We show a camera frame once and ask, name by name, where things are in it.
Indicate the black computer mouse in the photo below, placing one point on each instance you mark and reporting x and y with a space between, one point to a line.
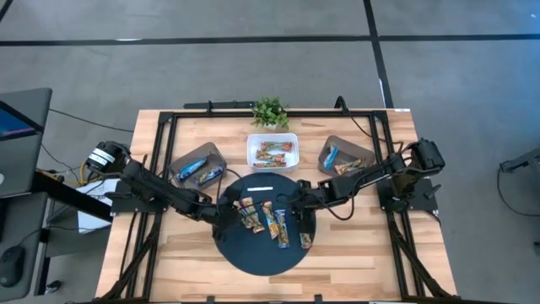
12 266

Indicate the round dark blue woven placemat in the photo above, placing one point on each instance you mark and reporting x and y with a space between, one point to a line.
261 257

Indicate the white sheet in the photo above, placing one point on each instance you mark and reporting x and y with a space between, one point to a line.
90 220

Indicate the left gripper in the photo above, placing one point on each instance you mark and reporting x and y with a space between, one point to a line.
225 213

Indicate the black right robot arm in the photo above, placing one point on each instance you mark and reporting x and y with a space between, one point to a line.
358 179

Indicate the red granola bar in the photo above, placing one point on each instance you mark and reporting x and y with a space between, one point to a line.
305 240
269 164
276 146
270 156

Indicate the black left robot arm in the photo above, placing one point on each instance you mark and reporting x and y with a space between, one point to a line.
169 192

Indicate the grey metal stand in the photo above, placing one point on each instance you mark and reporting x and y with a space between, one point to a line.
523 160

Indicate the small potted green plant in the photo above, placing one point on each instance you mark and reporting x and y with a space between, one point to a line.
270 112

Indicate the grey side desk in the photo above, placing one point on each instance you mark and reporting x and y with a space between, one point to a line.
25 219

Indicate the black desk beam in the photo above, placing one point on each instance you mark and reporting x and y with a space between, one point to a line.
76 202

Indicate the white plastic bin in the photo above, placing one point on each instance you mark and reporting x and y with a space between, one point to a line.
251 143

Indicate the grey laptop with blue screen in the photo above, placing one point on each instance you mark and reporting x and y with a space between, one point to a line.
29 160

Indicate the black power strip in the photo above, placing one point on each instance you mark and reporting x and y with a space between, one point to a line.
219 104

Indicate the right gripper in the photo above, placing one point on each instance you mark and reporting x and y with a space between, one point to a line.
306 202

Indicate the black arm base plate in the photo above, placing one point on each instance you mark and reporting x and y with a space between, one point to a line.
422 202
126 204

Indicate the black aluminium table frame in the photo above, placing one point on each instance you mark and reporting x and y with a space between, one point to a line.
270 114

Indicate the grey translucent plastic bin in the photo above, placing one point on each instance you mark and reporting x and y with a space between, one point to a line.
211 154
350 148

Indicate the black desk caster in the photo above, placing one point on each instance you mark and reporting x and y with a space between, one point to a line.
54 286

